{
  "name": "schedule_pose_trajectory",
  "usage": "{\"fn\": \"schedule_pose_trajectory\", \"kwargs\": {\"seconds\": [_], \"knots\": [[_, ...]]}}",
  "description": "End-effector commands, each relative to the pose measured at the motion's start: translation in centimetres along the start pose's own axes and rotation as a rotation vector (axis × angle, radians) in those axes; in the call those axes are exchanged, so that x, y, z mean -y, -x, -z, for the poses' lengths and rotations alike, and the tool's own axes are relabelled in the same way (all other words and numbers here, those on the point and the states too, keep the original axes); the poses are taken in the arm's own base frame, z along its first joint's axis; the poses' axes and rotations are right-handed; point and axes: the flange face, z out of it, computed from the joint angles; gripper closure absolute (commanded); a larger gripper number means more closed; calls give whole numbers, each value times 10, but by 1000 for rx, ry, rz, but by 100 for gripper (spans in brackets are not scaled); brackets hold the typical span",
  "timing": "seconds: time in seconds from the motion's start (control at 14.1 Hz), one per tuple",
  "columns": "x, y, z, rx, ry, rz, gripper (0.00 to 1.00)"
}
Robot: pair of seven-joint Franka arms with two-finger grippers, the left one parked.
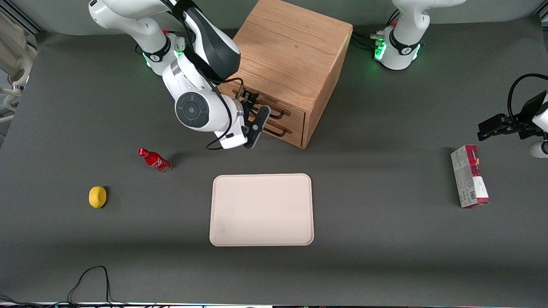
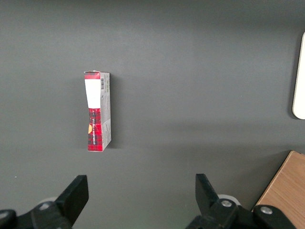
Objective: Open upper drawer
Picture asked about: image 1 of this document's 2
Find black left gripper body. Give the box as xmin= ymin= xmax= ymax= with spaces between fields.
xmin=507 ymin=91 xmax=547 ymax=140

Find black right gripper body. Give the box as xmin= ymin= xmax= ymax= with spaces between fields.
xmin=241 ymin=99 xmax=259 ymax=130

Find black metal drawer handle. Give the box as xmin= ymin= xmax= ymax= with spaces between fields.
xmin=257 ymin=104 xmax=286 ymax=120
xmin=262 ymin=121 xmax=288 ymax=138

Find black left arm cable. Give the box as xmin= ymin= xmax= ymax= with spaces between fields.
xmin=507 ymin=73 xmax=548 ymax=118

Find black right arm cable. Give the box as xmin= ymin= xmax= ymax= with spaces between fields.
xmin=164 ymin=0 xmax=245 ymax=151

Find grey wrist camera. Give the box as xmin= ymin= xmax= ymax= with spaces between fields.
xmin=244 ymin=105 xmax=272 ymax=150
xmin=528 ymin=140 xmax=548 ymax=159

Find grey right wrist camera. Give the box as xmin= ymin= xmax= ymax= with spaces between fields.
xmin=244 ymin=105 xmax=272 ymax=150

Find wooden drawer cabinet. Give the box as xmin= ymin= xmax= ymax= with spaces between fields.
xmin=216 ymin=0 xmax=354 ymax=150

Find grey and red carton box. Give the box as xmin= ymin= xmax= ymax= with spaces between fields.
xmin=450 ymin=145 xmax=491 ymax=209

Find black left base cables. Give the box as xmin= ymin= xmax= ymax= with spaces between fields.
xmin=351 ymin=9 xmax=401 ymax=53

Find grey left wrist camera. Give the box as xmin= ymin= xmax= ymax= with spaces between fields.
xmin=528 ymin=140 xmax=548 ymax=159

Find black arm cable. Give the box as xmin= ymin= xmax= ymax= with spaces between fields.
xmin=164 ymin=0 xmax=245 ymax=151
xmin=507 ymin=73 xmax=548 ymax=118

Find cream rectangular tray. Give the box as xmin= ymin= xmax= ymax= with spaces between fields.
xmin=209 ymin=173 xmax=315 ymax=247

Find black cable on table edge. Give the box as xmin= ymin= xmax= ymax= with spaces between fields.
xmin=67 ymin=265 xmax=113 ymax=307

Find red soda bottle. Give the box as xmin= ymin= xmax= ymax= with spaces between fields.
xmin=137 ymin=147 xmax=173 ymax=174

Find yellow lemon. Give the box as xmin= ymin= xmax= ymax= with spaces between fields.
xmin=88 ymin=186 xmax=107 ymax=209

